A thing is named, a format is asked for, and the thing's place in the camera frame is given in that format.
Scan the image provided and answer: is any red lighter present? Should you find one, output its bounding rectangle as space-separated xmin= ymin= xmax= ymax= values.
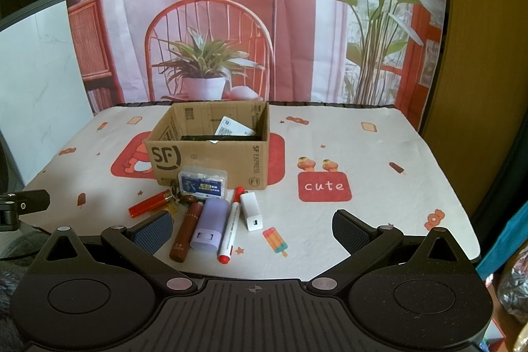
xmin=128 ymin=190 xmax=172 ymax=218

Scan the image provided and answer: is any black key bunch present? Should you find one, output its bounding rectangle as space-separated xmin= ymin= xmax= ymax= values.
xmin=167 ymin=180 xmax=199 ymax=215

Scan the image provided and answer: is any white charger adapter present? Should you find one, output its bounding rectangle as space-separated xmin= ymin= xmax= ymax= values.
xmin=240 ymin=191 xmax=263 ymax=231

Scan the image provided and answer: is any printed living room backdrop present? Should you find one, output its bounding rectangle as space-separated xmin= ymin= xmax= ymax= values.
xmin=66 ymin=0 xmax=446 ymax=127

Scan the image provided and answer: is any dark red lipstick tube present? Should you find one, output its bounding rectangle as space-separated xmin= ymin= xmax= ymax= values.
xmin=169 ymin=201 xmax=203 ymax=263

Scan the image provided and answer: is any clear plastic case blue label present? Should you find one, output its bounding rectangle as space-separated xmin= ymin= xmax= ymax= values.
xmin=178 ymin=166 xmax=227 ymax=200

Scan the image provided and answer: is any red capped white marker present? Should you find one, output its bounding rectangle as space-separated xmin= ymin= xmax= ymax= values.
xmin=217 ymin=187 xmax=245 ymax=265

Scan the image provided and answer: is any white printed card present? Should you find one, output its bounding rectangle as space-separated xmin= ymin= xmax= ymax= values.
xmin=215 ymin=116 xmax=256 ymax=137

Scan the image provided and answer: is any lavender rectangular power bank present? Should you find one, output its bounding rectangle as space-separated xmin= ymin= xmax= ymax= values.
xmin=191 ymin=198 xmax=230 ymax=253

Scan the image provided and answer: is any brown SF cardboard box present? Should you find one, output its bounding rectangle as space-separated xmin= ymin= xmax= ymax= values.
xmin=145 ymin=101 xmax=269 ymax=190

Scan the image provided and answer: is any cartoon printed table mat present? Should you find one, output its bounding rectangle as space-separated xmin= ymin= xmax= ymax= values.
xmin=18 ymin=102 xmax=482 ymax=282

